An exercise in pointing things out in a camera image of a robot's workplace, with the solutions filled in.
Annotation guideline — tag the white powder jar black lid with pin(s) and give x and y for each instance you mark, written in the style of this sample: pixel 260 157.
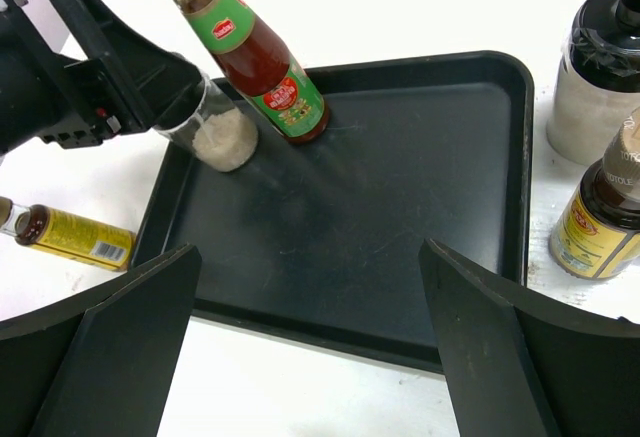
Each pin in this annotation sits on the white powder jar black lid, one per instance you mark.
pixel 597 84

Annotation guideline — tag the black plastic tray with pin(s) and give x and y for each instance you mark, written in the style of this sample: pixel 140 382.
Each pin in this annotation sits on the black plastic tray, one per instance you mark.
pixel 319 243

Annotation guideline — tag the red sauce bottle yellow cap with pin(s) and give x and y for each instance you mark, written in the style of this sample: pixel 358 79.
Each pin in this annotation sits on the red sauce bottle yellow cap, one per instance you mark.
pixel 259 66

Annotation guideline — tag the clear salt jar black lid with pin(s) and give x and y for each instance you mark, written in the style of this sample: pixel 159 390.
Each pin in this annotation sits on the clear salt jar black lid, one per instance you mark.
pixel 217 132

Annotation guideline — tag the small yellow label bottle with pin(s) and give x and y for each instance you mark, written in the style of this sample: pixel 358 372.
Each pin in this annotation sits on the small yellow label bottle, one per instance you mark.
pixel 68 235

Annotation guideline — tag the dark sauce bottle beige cap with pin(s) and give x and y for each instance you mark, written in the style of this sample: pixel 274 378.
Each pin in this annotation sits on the dark sauce bottle beige cap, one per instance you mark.
pixel 597 236

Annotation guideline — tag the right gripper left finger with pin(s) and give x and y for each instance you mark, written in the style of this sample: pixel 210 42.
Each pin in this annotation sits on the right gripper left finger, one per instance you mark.
pixel 101 362

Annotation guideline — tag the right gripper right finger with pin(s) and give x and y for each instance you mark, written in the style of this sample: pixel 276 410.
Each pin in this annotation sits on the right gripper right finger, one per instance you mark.
pixel 518 363

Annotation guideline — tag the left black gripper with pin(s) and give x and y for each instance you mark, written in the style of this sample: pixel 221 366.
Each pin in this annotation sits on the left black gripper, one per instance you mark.
pixel 125 85

